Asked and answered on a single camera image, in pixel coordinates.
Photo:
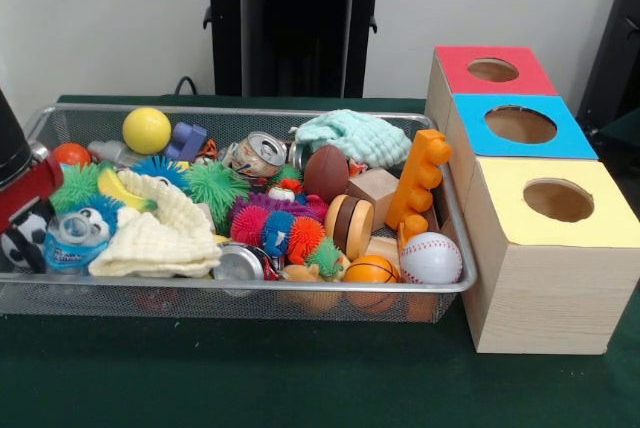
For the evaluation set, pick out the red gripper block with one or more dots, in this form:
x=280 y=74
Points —
x=25 y=198

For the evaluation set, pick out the dark green tablecloth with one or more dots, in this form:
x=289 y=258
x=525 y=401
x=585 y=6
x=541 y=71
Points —
x=625 y=130
x=300 y=383

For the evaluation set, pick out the black-and-white soccer ball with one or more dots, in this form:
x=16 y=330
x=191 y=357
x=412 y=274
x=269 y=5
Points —
x=11 y=250

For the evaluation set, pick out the white baseball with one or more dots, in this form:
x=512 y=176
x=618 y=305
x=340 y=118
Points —
x=431 y=258

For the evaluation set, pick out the wooden toy burger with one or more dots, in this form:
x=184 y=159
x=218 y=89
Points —
x=350 y=225

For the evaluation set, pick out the black floor stand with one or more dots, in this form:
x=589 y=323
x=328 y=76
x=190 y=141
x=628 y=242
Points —
x=620 y=48

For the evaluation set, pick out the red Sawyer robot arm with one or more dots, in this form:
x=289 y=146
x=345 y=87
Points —
x=10 y=138

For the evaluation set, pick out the red-orange ball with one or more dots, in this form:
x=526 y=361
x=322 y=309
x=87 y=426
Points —
x=71 y=154

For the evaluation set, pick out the yellow ball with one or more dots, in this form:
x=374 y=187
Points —
x=146 y=130

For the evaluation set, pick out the brown toy football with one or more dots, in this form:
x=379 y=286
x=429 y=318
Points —
x=326 y=173

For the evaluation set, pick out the shallow clear mesh bin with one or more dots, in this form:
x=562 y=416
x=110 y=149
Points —
x=200 y=303

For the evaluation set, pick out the wooden three-hole box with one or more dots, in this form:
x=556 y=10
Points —
x=550 y=293

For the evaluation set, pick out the orange building block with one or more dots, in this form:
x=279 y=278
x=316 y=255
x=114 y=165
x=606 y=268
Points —
x=417 y=178

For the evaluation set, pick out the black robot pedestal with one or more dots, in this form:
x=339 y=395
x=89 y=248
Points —
x=300 y=23

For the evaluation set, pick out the cream waffle cloth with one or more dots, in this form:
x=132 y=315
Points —
x=150 y=233

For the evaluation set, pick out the orange basketball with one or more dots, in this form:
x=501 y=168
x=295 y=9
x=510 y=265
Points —
x=371 y=269

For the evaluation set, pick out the mint waffle cloth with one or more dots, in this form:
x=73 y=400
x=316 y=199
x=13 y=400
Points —
x=357 y=140

